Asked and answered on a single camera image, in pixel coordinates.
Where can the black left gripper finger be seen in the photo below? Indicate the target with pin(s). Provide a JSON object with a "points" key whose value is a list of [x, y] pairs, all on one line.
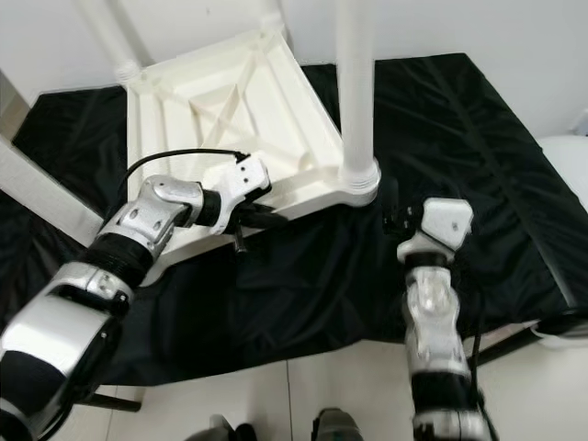
{"points": [[266, 219]]}

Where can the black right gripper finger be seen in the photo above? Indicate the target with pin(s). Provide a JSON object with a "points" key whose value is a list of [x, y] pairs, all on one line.
{"points": [[391, 202]]}

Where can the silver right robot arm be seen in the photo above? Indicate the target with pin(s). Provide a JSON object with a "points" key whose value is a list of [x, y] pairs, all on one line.
{"points": [[427, 322]]}

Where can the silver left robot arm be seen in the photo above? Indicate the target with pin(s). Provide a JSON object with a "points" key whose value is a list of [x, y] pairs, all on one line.
{"points": [[55, 340]]}

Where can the black table cloth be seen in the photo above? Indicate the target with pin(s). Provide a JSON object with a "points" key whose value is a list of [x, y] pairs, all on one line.
{"points": [[331, 294]]}

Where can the grey left robot foot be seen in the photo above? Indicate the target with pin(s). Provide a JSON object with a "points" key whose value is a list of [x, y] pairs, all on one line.
{"points": [[225, 430]]}

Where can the grey robot foot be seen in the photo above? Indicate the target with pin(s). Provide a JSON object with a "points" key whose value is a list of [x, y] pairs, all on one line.
{"points": [[340, 425], [225, 430]]}

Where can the grey right robot foot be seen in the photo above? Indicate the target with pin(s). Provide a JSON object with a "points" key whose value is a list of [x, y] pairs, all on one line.
{"points": [[340, 425]]}

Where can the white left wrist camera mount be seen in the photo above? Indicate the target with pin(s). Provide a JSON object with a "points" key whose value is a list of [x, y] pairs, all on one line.
{"points": [[248, 179]]}

